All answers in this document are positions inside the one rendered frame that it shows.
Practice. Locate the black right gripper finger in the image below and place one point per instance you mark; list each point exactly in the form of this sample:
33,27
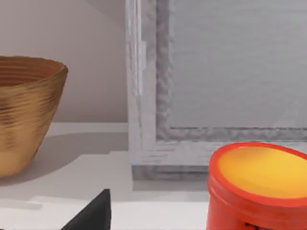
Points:
96,213

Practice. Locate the brown woven basket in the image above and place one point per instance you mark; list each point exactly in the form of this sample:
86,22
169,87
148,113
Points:
26,115

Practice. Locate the red can with yellow lid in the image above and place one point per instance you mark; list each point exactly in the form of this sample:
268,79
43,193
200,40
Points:
251,191

